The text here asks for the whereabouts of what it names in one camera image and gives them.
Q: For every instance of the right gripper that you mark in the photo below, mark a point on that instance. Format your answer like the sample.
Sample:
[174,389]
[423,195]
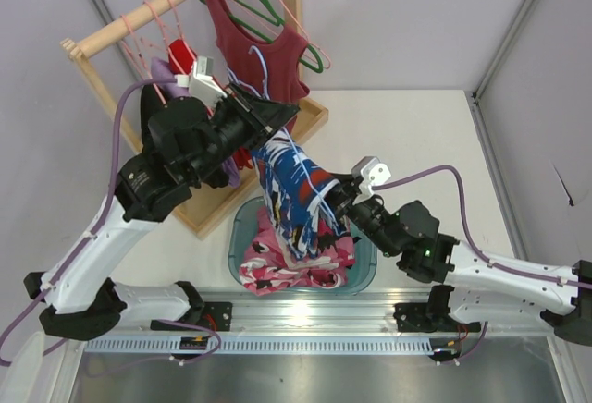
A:
[345,192]

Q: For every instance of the wooden clothes rack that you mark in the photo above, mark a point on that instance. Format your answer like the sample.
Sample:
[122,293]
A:
[207,208]

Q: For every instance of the pink hanger with black garment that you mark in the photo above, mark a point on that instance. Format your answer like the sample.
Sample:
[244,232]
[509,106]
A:
[136,55]

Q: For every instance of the white slotted cable duct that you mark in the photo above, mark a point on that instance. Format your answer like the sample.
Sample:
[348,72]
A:
[274,345]

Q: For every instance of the maroon tank top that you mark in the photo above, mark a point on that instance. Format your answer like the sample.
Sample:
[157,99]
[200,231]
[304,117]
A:
[281,56]

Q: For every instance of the purple garment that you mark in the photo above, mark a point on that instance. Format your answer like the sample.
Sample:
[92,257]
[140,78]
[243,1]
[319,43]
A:
[160,70]

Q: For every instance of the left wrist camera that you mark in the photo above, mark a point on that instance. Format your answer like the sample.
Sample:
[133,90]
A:
[200,83]

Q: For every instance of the blue patterned trousers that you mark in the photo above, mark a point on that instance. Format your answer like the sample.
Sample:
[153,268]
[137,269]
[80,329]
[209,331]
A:
[293,209]

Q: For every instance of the black garment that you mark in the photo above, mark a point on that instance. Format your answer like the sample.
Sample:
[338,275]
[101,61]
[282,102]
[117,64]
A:
[150,104]

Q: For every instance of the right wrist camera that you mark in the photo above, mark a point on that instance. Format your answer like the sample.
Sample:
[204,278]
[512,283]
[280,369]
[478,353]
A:
[372,173]

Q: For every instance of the light blue wire hanger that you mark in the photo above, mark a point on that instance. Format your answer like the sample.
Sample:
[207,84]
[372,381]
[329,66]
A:
[303,167]

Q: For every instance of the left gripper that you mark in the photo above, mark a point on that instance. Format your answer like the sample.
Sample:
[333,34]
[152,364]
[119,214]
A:
[252,113]

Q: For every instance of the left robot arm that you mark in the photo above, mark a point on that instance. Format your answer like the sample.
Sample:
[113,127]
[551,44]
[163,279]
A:
[183,147]

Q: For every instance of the pink hanger with purple garment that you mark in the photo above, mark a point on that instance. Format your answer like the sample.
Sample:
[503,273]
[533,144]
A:
[163,29]

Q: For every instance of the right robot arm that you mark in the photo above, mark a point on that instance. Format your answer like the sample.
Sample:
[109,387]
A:
[469,286]

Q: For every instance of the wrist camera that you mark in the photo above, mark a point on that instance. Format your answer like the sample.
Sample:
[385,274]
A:
[372,173]
[200,83]

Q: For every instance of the teal plastic basket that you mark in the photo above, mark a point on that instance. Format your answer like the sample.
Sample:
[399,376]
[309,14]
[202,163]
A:
[245,228]

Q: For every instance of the pink camouflage garment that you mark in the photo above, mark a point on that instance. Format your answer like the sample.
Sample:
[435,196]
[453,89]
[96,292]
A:
[269,267]

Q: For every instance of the red garment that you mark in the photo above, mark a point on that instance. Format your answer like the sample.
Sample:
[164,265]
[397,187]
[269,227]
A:
[241,157]

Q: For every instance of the pink hanger with red garment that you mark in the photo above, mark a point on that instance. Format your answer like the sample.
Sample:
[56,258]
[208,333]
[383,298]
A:
[178,19]

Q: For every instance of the aluminium mounting rail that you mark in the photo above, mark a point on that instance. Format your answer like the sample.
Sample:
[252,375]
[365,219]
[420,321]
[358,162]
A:
[369,313]

